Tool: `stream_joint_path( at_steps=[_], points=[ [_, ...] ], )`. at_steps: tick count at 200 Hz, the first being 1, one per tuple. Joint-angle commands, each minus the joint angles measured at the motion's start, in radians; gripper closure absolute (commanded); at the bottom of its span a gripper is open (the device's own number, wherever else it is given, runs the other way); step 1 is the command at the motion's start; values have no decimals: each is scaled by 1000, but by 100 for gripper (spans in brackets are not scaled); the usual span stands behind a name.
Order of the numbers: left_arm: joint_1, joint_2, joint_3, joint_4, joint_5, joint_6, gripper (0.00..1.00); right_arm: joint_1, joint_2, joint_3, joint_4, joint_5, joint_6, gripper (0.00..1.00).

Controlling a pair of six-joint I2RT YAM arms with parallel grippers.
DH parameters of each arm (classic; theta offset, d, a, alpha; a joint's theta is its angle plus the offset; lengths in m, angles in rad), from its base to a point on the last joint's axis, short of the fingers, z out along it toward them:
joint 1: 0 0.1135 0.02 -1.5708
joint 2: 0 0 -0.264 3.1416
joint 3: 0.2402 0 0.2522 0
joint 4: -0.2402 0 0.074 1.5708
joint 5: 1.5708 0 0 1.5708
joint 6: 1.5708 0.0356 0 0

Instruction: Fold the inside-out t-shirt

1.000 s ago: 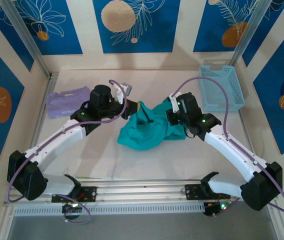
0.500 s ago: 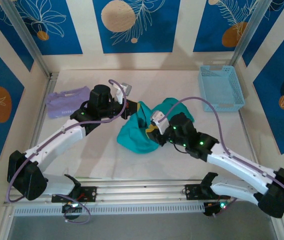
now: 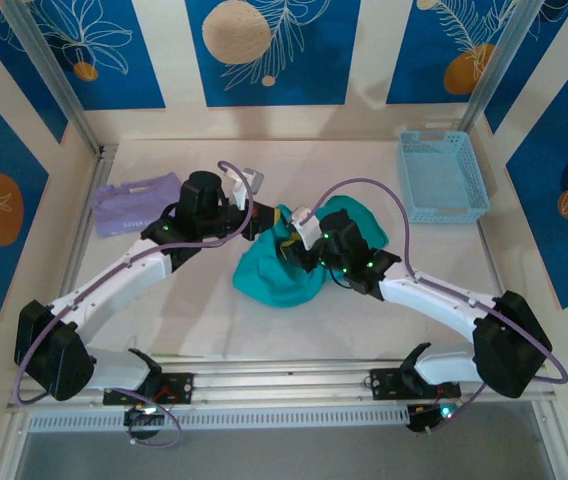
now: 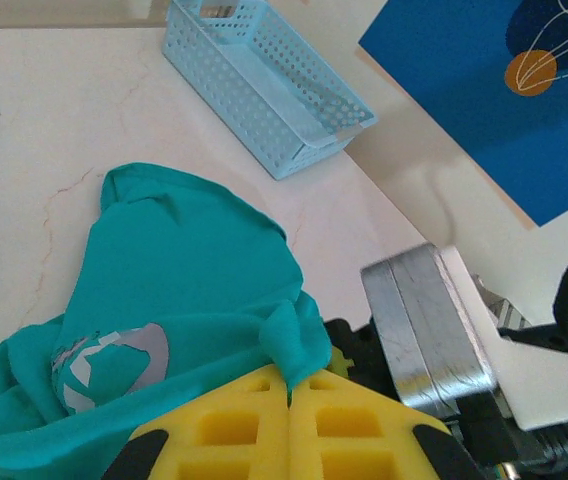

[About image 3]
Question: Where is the teal t-shirt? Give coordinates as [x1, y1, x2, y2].
[232, 194, 390, 309]

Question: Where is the folded purple t-shirt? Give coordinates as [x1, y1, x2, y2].
[92, 172, 183, 237]

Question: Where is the light blue perforated plastic basket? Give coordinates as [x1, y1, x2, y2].
[396, 130, 491, 225]

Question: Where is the small black controller box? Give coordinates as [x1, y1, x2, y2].
[123, 405, 163, 441]
[406, 403, 458, 434]

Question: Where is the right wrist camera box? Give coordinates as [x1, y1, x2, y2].
[289, 207, 321, 251]

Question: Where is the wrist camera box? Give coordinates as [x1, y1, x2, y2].
[289, 207, 321, 251]
[228, 167, 265, 211]

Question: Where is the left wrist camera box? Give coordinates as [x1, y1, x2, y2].
[228, 167, 265, 211]

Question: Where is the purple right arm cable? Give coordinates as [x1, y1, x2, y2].
[311, 178, 568, 436]

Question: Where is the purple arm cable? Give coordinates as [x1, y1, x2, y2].
[13, 159, 258, 449]
[311, 178, 568, 436]

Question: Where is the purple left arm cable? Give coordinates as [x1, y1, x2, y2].
[13, 159, 258, 449]

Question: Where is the aluminium side rail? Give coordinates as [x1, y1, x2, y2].
[476, 219, 529, 361]
[38, 143, 119, 359]

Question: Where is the aluminium rail beam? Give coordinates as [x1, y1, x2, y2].
[6, 357, 555, 414]

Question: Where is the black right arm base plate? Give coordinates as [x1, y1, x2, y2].
[369, 367, 463, 401]

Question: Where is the white slotted cable duct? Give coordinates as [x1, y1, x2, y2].
[26, 404, 410, 434]

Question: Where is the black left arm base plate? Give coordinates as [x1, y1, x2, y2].
[102, 372, 195, 406]

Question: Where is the aluminium frame post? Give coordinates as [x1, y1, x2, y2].
[458, 0, 548, 134]
[1, 0, 108, 156]

